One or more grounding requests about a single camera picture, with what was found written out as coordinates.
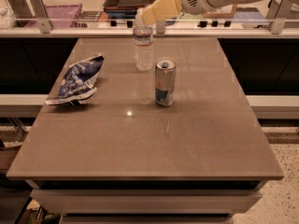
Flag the silver blue energy drink can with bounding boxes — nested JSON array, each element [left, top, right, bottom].
[[155, 57, 177, 107]]

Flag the right metal railing bracket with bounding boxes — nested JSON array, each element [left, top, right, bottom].
[[268, 0, 292, 35]]

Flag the left metal railing bracket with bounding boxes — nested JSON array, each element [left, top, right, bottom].
[[30, 0, 52, 34]]

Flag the brown cardboard box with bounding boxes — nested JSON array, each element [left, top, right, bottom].
[[203, 4, 237, 18]]

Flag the blue white chip bag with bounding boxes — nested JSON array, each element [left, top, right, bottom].
[[45, 54, 104, 105]]

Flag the metal railing bracket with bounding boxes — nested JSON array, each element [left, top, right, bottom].
[[268, 0, 292, 35], [156, 21, 165, 35], [30, 0, 52, 34]]

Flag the purple plastic crate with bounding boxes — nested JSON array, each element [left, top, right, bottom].
[[25, 4, 82, 28]]

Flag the clear plastic water bottle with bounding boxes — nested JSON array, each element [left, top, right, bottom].
[[133, 8, 153, 72]]

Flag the middle metal railing bracket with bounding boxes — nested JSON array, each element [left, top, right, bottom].
[[156, 21, 165, 35]]

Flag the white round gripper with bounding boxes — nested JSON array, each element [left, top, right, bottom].
[[136, 0, 222, 26]]

